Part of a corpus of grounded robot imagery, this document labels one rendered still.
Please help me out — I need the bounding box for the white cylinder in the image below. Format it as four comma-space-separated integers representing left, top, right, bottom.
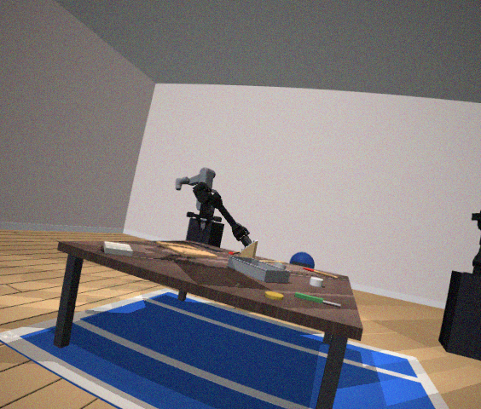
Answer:
310, 278, 323, 287

